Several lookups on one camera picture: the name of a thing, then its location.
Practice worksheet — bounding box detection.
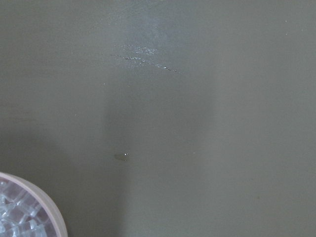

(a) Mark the pink bowl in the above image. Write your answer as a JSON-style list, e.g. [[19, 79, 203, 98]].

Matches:
[[0, 172, 68, 237]]

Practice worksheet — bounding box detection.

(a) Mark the pile of clear ice cubes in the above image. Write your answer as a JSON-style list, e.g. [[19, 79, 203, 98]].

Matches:
[[0, 178, 57, 237]]

